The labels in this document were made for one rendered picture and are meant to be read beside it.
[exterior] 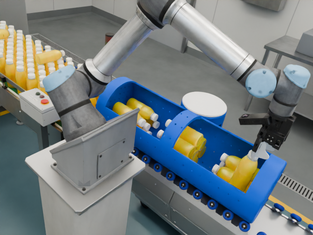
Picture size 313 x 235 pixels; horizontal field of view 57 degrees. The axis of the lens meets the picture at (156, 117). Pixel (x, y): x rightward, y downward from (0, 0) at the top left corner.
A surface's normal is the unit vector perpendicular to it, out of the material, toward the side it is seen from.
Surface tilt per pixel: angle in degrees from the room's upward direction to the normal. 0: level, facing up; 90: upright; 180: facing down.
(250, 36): 90
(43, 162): 0
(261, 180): 39
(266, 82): 74
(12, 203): 0
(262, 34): 90
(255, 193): 60
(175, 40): 90
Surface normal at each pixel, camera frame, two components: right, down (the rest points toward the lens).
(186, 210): -0.54, 0.08
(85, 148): 0.77, 0.44
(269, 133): -0.62, 0.38
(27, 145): 0.14, -0.81
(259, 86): -0.29, 0.25
